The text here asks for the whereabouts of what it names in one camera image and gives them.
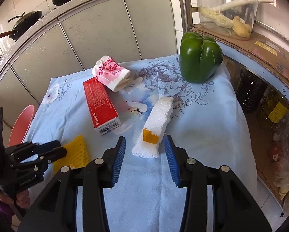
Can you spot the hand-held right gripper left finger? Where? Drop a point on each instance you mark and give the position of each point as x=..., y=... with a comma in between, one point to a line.
x=117, y=162

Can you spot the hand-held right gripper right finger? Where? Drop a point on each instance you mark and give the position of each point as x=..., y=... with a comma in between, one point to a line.
x=171, y=162

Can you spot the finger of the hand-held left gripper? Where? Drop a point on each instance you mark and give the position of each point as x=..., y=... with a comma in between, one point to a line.
x=47, y=145
x=55, y=155

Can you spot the yellow foam fruit net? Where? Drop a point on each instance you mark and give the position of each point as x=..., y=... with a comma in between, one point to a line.
x=76, y=152

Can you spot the pink plastic bucket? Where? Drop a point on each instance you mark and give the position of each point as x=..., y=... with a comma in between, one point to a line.
x=21, y=128

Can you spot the white foam block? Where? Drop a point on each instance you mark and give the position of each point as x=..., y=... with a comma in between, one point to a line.
x=156, y=116

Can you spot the person's left hand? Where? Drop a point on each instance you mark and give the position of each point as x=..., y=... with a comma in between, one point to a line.
x=22, y=199

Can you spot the light blue floral cloth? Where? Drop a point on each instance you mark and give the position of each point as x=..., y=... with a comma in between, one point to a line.
x=202, y=125

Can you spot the red cardboard box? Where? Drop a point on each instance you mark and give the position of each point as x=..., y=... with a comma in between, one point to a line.
x=98, y=101

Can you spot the pink patterned paper carton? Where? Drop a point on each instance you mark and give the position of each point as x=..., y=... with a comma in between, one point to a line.
x=110, y=71

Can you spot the green bell pepper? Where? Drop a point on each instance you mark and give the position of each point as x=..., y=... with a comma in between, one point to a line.
x=197, y=58

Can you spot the dark oil bottle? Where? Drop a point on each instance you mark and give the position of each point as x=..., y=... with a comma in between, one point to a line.
x=251, y=89

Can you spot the clear bag of food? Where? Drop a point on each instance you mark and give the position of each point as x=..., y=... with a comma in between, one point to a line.
x=284, y=159

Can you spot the yellow oil bottle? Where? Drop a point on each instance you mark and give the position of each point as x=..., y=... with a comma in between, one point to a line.
x=276, y=108

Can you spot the dark wok lid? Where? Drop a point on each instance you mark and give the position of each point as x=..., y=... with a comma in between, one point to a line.
x=26, y=18

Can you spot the brown cardboard sheet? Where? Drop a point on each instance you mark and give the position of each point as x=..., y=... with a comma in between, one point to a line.
x=267, y=53

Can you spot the ginger root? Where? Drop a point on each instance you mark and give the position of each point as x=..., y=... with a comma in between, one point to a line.
x=242, y=27

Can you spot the corn cob with husk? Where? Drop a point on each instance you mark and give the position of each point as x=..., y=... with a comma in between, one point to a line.
x=216, y=17

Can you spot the metal shelf rack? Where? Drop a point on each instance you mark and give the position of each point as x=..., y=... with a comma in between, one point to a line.
x=183, y=4

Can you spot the white leek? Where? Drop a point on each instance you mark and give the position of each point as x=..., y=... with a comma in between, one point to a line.
x=241, y=2

